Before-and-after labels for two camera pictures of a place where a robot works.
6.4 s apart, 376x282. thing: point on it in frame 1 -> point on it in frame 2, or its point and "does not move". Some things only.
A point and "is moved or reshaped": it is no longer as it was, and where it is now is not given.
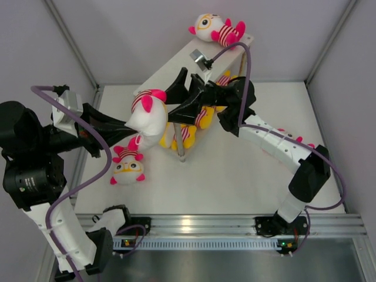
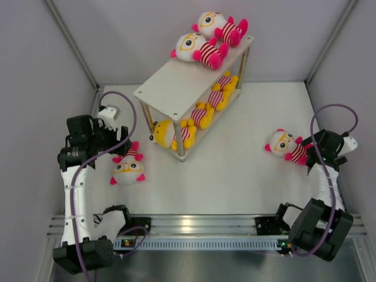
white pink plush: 128,166 does not move
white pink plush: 210,26 does not move
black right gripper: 188,110 -> 339,159
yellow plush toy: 204,120 is moved or reshaped
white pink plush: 148,118 -> 194,46
